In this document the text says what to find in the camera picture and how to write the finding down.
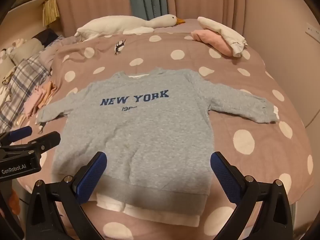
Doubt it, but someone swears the pink polka dot blanket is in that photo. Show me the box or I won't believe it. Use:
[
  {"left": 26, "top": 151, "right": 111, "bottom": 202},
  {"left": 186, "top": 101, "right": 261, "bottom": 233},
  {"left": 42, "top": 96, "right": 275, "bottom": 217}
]
[{"left": 15, "top": 19, "right": 314, "bottom": 240}]

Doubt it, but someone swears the white goose plush toy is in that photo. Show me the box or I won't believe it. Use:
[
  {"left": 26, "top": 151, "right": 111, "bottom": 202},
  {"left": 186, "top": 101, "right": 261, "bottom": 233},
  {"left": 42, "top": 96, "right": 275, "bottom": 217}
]
[{"left": 74, "top": 14, "right": 186, "bottom": 41}]

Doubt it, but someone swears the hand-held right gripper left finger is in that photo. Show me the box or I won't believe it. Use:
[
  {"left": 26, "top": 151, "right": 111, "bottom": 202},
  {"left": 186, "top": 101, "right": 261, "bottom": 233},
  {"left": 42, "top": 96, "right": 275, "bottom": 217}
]
[{"left": 25, "top": 151, "right": 108, "bottom": 240}]

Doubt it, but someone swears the pink curtain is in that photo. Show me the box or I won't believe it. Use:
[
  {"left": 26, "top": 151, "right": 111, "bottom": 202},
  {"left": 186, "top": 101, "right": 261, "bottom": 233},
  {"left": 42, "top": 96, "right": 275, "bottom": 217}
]
[{"left": 54, "top": 0, "right": 250, "bottom": 38}]

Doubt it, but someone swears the stack of pink cloths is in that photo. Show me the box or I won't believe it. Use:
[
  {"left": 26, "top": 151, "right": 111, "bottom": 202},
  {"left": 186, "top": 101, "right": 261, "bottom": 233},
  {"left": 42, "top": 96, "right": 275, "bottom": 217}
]
[{"left": 24, "top": 81, "right": 58, "bottom": 118}]

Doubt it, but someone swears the dark cloth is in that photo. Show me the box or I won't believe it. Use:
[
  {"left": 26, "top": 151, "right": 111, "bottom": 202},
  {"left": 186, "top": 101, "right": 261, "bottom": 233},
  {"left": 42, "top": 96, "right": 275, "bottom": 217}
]
[{"left": 32, "top": 29, "right": 61, "bottom": 48}]

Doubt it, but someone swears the white folded garment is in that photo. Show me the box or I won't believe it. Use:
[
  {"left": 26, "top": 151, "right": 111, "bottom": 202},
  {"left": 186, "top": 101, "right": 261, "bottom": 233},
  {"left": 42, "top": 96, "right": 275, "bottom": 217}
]
[{"left": 197, "top": 17, "right": 248, "bottom": 57}]

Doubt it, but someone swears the plaid cloth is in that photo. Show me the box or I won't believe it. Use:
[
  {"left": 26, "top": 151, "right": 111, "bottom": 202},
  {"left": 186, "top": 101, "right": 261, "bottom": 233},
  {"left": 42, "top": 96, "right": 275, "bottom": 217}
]
[{"left": 0, "top": 54, "right": 51, "bottom": 133}]

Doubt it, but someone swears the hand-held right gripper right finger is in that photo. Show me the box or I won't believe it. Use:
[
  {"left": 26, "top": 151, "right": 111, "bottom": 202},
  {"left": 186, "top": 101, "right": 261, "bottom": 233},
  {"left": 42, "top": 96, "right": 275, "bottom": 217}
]
[{"left": 210, "top": 151, "right": 293, "bottom": 240}]

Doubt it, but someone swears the pink folded garment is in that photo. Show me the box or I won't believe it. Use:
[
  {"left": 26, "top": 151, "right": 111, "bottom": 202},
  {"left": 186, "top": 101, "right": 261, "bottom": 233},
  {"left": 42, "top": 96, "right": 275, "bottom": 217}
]
[{"left": 191, "top": 29, "right": 234, "bottom": 57}]

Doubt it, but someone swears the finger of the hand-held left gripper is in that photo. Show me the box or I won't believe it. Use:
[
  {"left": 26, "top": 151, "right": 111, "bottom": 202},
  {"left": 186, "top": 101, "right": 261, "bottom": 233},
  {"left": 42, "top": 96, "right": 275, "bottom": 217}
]
[
  {"left": 27, "top": 131, "right": 61, "bottom": 153},
  {"left": 0, "top": 126, "right": 33, "bottom": 144}
]

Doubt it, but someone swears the straw tassel ornament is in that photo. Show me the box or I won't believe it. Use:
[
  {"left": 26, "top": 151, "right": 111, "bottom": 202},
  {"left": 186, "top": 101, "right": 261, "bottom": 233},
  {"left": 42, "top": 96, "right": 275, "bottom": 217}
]
[{"left": 42, "top": 0, "right": 61, "bottom": 27}]

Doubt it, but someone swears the grey pillow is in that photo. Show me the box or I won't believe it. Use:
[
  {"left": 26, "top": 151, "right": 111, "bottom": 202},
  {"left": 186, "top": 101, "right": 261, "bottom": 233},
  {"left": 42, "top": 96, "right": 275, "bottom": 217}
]
[{"left": 9, "top": 39, "right": 44, "bottom": 66}]

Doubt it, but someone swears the white wall socket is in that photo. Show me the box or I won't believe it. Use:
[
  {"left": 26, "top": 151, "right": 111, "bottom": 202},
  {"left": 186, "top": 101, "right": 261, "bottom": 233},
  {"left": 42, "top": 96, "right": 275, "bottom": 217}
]
[{"left": 305, "top": 22, "right": 320, "bottom": 43}]

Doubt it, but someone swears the grey sweatshirt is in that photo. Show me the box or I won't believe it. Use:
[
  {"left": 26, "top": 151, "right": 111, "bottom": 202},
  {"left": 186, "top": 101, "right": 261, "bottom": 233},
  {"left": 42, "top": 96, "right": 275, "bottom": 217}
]
[{"left": 36, "top": 67, "right": 279, "bottom": 227}]

